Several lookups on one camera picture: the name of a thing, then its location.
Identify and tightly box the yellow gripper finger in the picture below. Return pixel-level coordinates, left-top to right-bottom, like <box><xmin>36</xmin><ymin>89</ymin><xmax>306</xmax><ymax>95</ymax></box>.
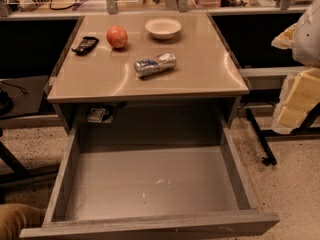
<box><xmin>279</xmin><ymin>68</ymin><xmax>320</xmax><ymax>111</ymax></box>
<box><xmin>271</xmin><ymin>105</ymin><xmax>307</xmax><ymax>134</ymax></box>

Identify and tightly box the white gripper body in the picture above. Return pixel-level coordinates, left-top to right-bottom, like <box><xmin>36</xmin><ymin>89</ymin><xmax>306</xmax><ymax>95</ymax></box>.
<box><xmin>271</xmin><ymin>24</ymin><xmax>296</xmax><ymax>49</ymax></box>

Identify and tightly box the silver blue redbull can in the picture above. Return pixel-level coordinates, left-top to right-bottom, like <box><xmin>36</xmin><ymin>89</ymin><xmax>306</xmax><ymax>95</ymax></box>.
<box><xmin>134</xmin><ymin>52</ymin><xmax>177</xmax><ymax>78</ymax></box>

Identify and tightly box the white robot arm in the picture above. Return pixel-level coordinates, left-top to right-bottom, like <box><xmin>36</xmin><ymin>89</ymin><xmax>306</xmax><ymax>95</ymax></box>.
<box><xmin>271</xmin><ymin>0</ymin><xmax>320</xmax><ymax>135</ymax></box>

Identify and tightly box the open grey top drawer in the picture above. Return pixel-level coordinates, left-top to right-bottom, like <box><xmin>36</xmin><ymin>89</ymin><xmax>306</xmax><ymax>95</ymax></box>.
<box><xmin>21</xmin><ymin>113</ymin><xmax>279</xmax><ymax>240</ymax></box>

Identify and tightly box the black metal stand leg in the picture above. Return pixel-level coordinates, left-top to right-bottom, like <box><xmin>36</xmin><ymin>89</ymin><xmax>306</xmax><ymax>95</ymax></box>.
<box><xmin>246</xmin><ymin>109</ymin><xmax>277</xmax><ymax>166</ymax></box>

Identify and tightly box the white bowl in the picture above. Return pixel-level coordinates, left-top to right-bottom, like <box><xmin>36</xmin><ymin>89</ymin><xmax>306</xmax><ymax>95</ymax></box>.
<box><xmin>145</xmin><ymin>18</ymin><xmax>182</xmax><ymax>40</ymax></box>

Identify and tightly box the red apple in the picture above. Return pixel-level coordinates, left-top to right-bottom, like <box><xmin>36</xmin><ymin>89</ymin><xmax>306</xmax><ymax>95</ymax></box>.
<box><xmin>106</xmin><ymin>25</ymin><xmax>128</xmax><ymax>49</ymax></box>

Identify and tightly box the black snack bag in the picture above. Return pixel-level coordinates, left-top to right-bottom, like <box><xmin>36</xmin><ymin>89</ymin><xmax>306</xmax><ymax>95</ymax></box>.
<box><xmin>72</xmin><ymin>36</ymin><xmax>99</xmax><ymax>56</ymax></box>

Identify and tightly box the black chair base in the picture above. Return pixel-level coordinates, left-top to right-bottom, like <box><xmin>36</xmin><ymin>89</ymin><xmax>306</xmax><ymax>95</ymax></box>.
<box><xmin>0</xmin><ymin>128</ymin><xmax>60</xmax><ymax>185</ymax></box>

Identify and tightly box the tan clothed knee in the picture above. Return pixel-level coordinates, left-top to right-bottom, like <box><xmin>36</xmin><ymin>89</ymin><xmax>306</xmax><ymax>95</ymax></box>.
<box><xmin>0</xmin><ymin>203</ymin><xmax>46</xmax><ymax>240</ymax></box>

